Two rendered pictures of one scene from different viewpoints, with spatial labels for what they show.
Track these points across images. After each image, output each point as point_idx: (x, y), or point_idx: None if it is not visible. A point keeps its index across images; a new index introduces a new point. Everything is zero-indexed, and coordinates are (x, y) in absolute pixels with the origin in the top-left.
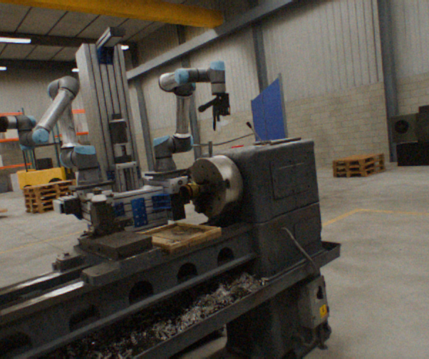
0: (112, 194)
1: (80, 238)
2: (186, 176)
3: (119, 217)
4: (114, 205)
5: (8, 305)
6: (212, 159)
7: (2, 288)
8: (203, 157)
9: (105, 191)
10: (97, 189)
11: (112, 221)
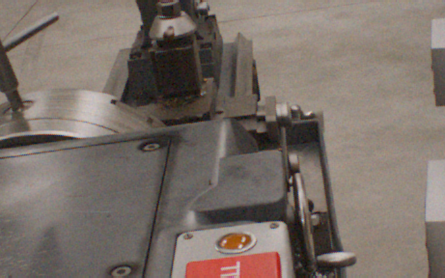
0: (162, 35)
1: (241, 97)
2: None
3: (203, 107)
4: None
5: (138, 97)
6: None
7: (235, 86)
8: (49, 95)
9: (431, 41)
10: (158, 2)
11: (162, 97)
